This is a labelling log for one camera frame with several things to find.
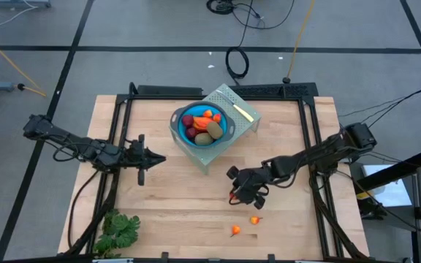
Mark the black perforated cover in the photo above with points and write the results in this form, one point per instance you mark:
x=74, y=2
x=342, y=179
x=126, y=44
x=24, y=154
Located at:
x=276, y=89

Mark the blue collapsible colander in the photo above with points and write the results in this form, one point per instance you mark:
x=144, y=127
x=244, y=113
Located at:
x=199, y=109

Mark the small red pepper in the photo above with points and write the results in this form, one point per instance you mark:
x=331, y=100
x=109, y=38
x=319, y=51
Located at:
x=231, y=196

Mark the dark red pomegranate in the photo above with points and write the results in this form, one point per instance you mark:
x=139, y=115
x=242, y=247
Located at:
x=191, y=132
x=187, y=120

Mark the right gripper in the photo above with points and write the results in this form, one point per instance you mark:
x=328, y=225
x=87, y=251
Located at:
x=250, y=182

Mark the brown kiwi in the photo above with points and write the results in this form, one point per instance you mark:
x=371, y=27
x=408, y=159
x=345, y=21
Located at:
x=215, y=129
x=204, y=139

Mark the grey wheeled base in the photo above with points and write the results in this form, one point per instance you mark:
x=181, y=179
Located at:
x=17, y=3

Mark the black flat box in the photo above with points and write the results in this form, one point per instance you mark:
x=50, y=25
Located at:
x=166, y=90

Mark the black diagonal beam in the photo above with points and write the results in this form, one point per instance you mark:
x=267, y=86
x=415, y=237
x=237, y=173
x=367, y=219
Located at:
x=397, y=170

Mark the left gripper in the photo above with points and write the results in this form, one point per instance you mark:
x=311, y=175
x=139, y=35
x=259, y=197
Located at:
x=133, y=157

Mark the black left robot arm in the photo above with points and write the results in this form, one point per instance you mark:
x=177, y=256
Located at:
x=86, y=148

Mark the green leafy vegetable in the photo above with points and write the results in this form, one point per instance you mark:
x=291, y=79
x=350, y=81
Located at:
x=117, y=230

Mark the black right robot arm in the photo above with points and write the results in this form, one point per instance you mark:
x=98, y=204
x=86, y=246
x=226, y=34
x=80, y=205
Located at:
x=320, y=151

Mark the black clamp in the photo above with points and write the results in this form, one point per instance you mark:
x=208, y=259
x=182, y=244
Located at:
x=164, y=256
x=271, y=258

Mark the pale green perforated shelf riser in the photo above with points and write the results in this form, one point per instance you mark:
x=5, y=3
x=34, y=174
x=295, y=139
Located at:
x=210, y=157

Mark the red orange mango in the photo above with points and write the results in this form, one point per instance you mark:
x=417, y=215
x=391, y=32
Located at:
x=202, y=123

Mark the black metal table frame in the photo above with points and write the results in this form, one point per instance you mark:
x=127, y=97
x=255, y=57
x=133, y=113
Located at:
x=276, y=98

